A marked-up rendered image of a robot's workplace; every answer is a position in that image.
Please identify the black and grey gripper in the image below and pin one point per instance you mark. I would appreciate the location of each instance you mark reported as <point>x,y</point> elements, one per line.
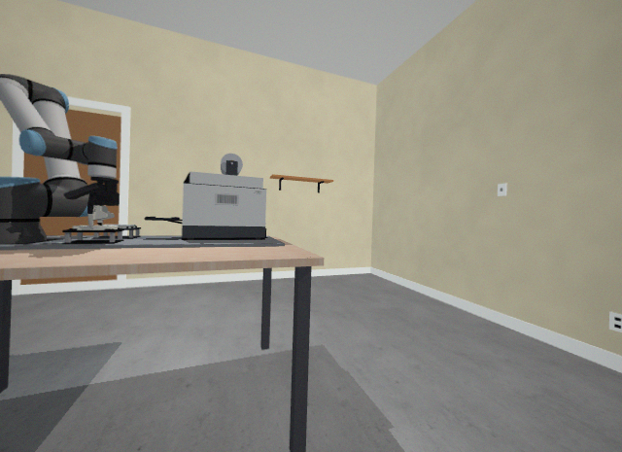
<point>106,195</point>

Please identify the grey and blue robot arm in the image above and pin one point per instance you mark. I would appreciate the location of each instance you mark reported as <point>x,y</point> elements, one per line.
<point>24,200</point>

